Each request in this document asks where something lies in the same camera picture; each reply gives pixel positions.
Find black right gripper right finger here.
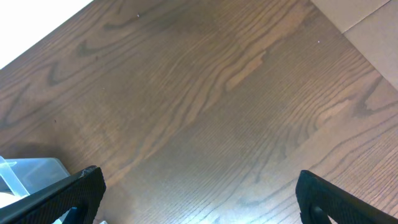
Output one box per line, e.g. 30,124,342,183
295,170,397,224

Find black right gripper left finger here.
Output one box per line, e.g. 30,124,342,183
1,166,106,224

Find clear plastic storage box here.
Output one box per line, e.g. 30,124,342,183
1,158,71,223

